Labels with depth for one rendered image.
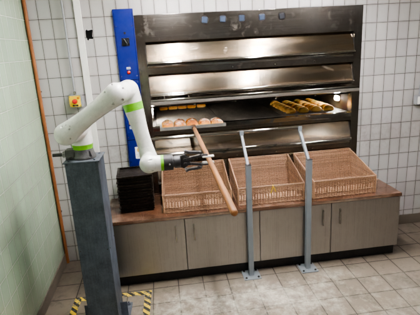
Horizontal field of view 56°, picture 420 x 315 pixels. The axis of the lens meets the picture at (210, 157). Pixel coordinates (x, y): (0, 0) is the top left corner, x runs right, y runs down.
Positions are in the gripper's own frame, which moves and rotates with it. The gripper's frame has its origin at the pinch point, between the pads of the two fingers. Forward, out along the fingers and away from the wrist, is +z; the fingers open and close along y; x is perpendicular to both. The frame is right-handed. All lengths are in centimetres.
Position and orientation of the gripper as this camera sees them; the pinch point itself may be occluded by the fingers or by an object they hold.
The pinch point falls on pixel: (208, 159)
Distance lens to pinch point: 232.0
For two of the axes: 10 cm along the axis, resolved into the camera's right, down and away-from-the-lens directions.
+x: 1.4, 2.6, -9.5
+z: 9.9, -0.8, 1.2
